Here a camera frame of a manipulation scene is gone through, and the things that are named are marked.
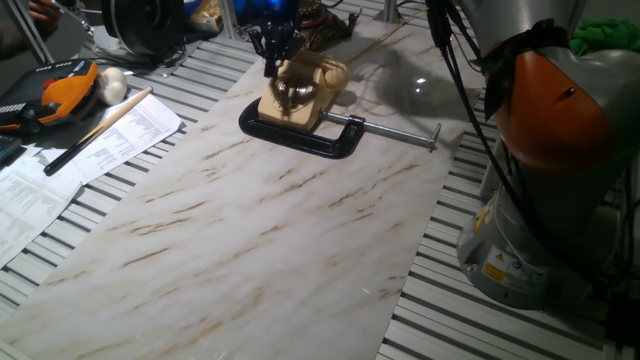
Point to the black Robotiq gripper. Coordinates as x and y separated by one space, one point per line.
279 17

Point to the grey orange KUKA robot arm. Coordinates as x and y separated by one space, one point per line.
560 125

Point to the person's forearm grey sleeve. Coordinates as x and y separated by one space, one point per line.
15 40

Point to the beige rotary phone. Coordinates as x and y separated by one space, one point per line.
325 75

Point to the person's bare hand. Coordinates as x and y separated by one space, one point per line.
45 17

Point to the gold foil packet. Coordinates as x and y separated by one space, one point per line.
207 16

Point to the black C-clamp with steel screw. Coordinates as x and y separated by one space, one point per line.
300 142

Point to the black filament spool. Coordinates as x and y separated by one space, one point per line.
145 25

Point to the printed paper sheet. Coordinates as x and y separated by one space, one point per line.
140 125
30 210

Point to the white garlic-shaped object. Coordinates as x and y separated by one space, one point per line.
112 85

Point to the silver metal rod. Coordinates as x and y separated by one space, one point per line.
80 22

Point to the white marble pattern mat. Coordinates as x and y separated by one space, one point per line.
250 250

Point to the orange black teach pendant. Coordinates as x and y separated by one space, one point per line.
65 92

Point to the green cloth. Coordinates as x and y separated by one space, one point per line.
610 37

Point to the aluminium profile post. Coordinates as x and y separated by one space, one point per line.
227 20
386 10

